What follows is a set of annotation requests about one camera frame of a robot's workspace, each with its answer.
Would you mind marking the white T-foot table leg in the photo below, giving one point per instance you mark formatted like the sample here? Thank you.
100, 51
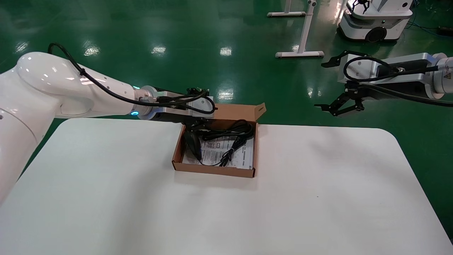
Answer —
286, 14
304, 32

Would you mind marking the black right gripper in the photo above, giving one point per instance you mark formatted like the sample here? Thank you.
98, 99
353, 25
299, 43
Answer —
385, 88

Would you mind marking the white printed instruction sheet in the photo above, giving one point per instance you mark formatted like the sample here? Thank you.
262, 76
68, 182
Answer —
244, 156

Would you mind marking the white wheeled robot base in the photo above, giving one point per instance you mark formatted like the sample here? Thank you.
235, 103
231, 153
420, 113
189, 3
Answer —
375, 21

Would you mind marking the black floor box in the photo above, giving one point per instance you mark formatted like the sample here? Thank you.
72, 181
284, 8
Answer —
446, 30

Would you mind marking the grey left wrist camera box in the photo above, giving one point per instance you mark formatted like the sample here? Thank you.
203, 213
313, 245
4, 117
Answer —
201, 106

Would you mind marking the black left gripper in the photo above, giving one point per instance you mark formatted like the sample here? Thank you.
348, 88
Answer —
170, 117

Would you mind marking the black gripper of distant robot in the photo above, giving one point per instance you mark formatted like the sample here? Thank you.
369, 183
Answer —
361, 5

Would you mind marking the brown cardboard box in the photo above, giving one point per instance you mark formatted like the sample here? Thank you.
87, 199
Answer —
262, 111

